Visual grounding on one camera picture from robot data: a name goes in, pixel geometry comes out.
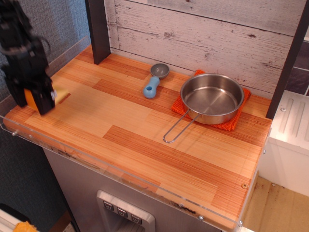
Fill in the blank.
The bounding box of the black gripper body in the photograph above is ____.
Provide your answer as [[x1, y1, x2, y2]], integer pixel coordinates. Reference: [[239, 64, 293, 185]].
[[1, 37, 54, 97]]

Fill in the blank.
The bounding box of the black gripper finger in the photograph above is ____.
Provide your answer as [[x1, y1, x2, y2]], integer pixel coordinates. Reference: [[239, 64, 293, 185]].
[[32, 83, 55, 115], [6, 79, 27, 107]]

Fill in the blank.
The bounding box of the yellow cheese wedge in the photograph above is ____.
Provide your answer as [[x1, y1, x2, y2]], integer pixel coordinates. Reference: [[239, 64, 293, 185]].
[[24, 85, 70, 112]]

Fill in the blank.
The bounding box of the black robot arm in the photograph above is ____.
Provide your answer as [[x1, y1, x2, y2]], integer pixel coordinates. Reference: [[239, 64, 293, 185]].
[[0, 0, 56, 115]]

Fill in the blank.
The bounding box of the stainless steel pot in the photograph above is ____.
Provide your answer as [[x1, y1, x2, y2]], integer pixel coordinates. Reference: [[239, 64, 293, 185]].
[[163, 73, 245, 144]]

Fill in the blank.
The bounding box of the clear acrylic table guard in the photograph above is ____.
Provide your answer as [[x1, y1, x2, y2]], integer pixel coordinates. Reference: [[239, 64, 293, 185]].
[[4, 47, 271, 231]]

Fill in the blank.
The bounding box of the grey cabinet front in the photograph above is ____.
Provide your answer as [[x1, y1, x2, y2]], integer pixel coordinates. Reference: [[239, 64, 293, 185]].
[[44, 148, 218, 232]]

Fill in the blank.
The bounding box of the blue grey toy scoop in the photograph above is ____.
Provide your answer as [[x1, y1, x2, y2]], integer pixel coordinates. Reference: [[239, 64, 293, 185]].
[[143, 63, 170, 99]]

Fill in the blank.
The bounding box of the yellow black object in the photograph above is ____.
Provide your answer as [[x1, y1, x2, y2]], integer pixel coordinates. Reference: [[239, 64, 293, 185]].
[[0, 209, 38, 232]]

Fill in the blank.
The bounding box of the orange knitted cloth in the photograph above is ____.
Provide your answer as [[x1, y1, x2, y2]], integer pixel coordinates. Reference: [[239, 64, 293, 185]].
[[171, 70, 251, 131]]

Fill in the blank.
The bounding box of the silver dispenser panel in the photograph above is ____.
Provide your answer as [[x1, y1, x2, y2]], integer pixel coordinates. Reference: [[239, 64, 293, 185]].
[[96, 190, 156, 232]]

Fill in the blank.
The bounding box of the white toy sink unit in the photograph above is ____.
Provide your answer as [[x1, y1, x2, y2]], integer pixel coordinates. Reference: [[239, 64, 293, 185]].
[[258, 91, 309, 196]]

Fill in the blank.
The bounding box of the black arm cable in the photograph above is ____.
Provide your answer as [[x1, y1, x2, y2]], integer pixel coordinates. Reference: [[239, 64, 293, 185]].
[[36, 36, 51, 55]]

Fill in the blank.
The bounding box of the dark grey left post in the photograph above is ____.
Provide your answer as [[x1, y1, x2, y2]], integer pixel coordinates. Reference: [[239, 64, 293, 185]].
[[85, 0, 111, 64]]

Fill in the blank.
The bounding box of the dark grey post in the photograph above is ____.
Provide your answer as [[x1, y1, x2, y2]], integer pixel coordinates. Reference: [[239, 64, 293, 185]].
[[266, 0, 309, 119], [85, 0, 111, 64]]

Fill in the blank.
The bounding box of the dark grey right post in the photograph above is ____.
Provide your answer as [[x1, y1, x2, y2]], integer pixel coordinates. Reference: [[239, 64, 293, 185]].
[[266, 0, 309, 119]]

